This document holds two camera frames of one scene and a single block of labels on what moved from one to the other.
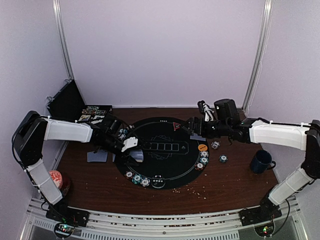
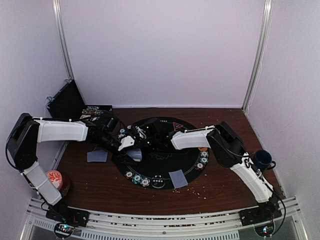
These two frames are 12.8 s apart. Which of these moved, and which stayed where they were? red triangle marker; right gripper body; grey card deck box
Moved: right gripper body
Stayed: grey card deck box; red triangle marker
